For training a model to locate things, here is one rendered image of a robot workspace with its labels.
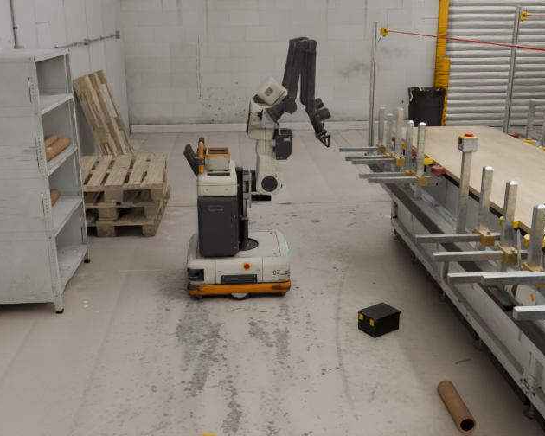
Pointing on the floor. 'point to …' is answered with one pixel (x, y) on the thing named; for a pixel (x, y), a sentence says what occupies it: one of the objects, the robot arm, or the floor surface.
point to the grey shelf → (29, 178)
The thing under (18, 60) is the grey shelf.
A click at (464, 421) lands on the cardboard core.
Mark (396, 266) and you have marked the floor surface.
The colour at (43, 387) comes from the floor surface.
